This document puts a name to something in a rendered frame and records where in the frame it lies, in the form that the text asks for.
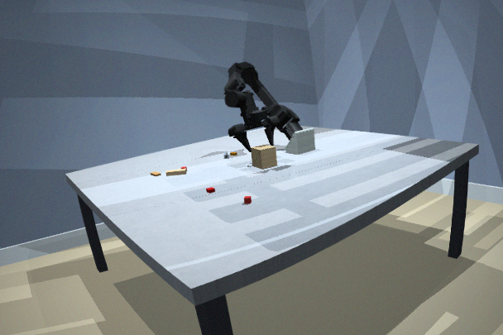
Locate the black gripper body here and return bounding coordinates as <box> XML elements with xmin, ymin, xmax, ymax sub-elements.
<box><xmin>228</xmin><ymin>104</ymin><xmax>280</xmax><ymax>136</ymax></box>

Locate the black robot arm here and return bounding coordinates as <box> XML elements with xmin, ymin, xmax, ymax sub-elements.
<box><xmin>224</xmin><ymin>62</ymin><xmax>304</xmax><ymax>140</ymax></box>

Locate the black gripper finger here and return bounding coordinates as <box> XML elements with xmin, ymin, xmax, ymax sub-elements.
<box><xmin>233</xmin><ymin>132</ymin><xmax>252</xmax><ymax>152</ymax></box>
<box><xmin>264</xmin><ymin>124</ymin><xmax>278</xmax><ymax>146</ymax></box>

